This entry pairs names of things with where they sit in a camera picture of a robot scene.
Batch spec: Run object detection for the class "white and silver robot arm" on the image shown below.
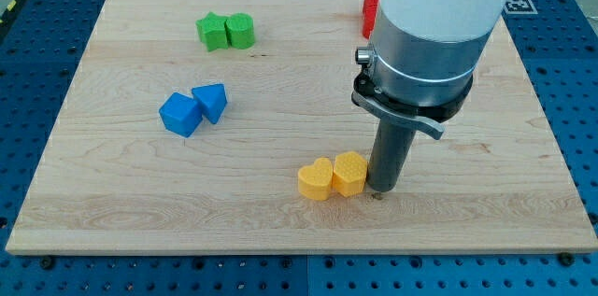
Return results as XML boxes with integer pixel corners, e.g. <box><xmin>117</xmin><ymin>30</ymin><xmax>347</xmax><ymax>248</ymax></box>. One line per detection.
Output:
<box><xmin>352</xmin><ymin>0</ymin><xmax>506</xmax><ymax>139</ymax></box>

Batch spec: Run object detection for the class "wooden board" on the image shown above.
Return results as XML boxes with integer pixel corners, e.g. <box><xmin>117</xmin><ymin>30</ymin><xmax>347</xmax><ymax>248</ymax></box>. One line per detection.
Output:
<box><xmin>7</xmin><ymin>0</ymin><xmax>597</xmax><ymax>256</ymax></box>

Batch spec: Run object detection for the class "blue triangle block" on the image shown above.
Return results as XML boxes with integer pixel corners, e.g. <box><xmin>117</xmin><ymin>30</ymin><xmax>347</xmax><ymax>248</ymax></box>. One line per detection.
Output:
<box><xmin>192</xmin><ymin>83</ymin><xmax>228</xmax><ymax>124</ymax></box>

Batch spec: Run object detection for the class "yellow hexagon block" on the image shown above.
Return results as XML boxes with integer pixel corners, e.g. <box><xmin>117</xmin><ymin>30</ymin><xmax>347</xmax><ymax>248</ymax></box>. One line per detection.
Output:
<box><xmin>333</xmin><ymin>151</ymin><xmax>368</xmax><ymax>197</ymax></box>

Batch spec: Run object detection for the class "yellow heart block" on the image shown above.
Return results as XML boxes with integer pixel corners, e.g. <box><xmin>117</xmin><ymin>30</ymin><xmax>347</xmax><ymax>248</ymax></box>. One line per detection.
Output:
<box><xmin>297</xmin><ymin>157</ymin><xmax>333</xmax><ymax>201</ymax></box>

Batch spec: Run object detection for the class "red block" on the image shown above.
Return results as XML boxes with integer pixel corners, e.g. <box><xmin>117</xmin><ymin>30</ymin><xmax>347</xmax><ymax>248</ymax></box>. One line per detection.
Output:
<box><xmin>362</xmin><ymin>0</ymin><xmax>379</xmax><ymax>39</ymax></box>

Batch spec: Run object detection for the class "green cylinder block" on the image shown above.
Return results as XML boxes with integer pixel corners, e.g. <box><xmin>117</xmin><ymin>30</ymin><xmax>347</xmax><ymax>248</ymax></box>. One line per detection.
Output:
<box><xmin>225</xmin><ymin>13</ymin><xmax>255</xmax><ymax>49</ymax></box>

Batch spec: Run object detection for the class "blue cube block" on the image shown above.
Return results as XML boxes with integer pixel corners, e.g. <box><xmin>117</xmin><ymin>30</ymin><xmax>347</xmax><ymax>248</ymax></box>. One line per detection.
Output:
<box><xmin>159</xmin><ymin>92</ymin><xmax>203</xmax><ymax>137</ymax></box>

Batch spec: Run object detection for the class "white fiducial marker tag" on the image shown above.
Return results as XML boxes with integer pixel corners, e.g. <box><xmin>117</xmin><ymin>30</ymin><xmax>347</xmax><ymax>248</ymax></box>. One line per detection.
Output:
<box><xmin>504</xmin><ymin>0</ymin><xmax>537</xmax><ymax>15</ymax></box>

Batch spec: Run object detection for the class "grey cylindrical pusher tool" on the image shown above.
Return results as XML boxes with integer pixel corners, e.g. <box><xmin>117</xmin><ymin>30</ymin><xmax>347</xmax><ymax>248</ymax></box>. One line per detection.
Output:
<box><xmin>366</xmin><ymin>120</ymin><xmax>415</xmax><ymax>192</ymax></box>

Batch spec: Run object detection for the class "green star block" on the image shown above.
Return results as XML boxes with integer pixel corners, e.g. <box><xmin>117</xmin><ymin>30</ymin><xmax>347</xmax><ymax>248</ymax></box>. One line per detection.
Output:
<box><xmin>195</xmin><ymin>12</ymin><xmax>229</xmax><ymax>51</ymax></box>

